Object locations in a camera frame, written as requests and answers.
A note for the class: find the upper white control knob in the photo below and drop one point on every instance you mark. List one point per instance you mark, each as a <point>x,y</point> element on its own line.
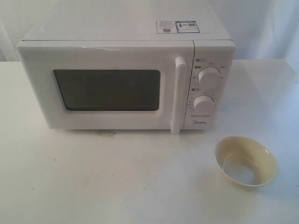
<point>209,76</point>

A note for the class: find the clear tape patch on table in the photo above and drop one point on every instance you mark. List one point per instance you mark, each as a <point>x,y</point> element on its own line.
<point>105,133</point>

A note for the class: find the cream ceramic bowl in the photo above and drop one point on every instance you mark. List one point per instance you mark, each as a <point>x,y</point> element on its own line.
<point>245,162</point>

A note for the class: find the white control knob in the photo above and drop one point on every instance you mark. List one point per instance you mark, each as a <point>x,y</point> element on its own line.
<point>209,76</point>
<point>203,103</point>

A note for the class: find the blue warning label sticker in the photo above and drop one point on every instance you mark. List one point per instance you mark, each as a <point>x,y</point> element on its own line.
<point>177,27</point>

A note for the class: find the white microwave oven body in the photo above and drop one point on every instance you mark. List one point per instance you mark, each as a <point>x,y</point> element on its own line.
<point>135,20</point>

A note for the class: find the lower white control knob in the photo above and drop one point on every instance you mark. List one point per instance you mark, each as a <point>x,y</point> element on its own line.
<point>203,103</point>

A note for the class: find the white microwave door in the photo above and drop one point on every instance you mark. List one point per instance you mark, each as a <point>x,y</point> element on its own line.
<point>110,84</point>

